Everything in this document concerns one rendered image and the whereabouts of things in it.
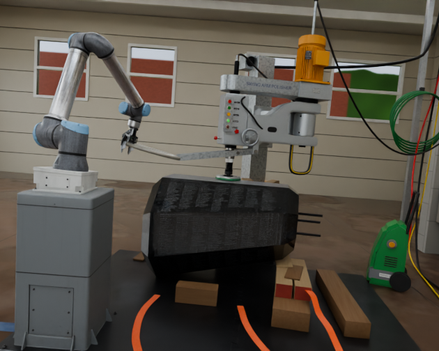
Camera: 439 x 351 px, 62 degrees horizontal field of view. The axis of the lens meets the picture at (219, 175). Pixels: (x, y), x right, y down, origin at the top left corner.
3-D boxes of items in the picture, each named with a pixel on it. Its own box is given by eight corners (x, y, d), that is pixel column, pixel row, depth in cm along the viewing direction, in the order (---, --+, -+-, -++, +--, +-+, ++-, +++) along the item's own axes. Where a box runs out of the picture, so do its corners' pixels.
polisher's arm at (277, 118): (306, 157, 343) (311, 104, 338) (318, 159, 320) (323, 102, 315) (230, 152, 326) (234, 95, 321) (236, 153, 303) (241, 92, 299)
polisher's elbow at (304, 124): (287, 135, 331) (289, 113, 329) (302, 136, 342) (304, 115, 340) (303, 136, 315) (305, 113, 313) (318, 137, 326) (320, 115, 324)
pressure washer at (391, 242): (405, 281, 349) (417, 189, 340) (410, 294, 316) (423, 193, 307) (365, 273, 361) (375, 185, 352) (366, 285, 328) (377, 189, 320)
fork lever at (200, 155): (253, 152, 330) (252, 147, 329) (260, 154, 311) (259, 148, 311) (176, 159, 316) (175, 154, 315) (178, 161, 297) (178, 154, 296)
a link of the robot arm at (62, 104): (47, 145, 205) (86, 26, 218) (26, 142, 212) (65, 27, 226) (68, 153, 218) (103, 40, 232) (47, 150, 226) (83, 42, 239)
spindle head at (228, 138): (255, 149, 332) (259, 99, 327) (263, 150, 310) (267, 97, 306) (216, 146, 323) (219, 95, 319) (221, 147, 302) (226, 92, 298)
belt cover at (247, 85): (316, 106, 342) (318, 88, 340) (330, 104, 317) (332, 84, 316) (216, 96, 320) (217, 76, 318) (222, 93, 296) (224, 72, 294)
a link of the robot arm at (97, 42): (106, 26, 217) (154, 108, 269) (90, 28, 223) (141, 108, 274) (95, 39, 212) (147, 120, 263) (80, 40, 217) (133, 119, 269)
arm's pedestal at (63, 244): (92, 359, 194) (98, 200, 186) (-2, 352, 194) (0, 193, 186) (118, 314, 244) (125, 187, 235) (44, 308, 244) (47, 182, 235)
